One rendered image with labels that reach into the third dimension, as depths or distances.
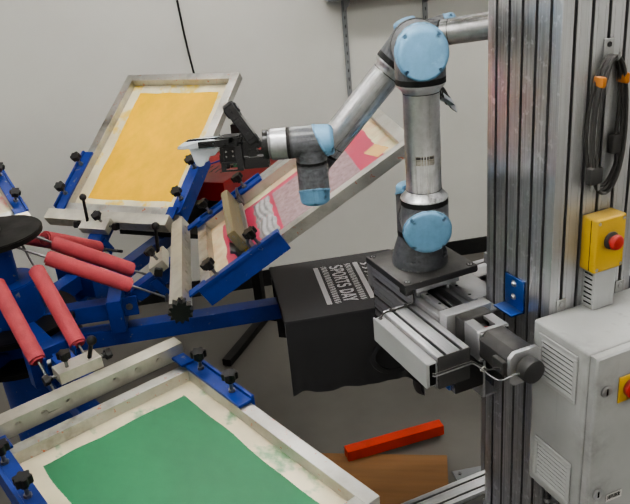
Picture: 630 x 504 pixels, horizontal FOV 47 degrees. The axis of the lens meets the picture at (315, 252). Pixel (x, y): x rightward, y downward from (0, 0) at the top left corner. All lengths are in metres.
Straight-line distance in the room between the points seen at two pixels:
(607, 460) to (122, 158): 2.29
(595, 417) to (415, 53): 0.89
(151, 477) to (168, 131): 1.80
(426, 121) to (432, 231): 0.26
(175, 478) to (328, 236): 3.09
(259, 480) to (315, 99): 3.03
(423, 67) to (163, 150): 1.77
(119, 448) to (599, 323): 1.21
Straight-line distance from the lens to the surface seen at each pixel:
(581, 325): 1.79
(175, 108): 3.37
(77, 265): 2.45
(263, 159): 1.74
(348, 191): 2.17
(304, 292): 2.57
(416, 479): 3.15
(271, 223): 2.39
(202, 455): 1.89
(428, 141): 1.72
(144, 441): 1.98
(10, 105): 4.50
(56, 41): 4.39
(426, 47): 1.65
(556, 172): 1.68
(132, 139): 3.35
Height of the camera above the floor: 2.12
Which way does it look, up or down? 24 degrees down
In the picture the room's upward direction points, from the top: 6 degrees counter-clockwise
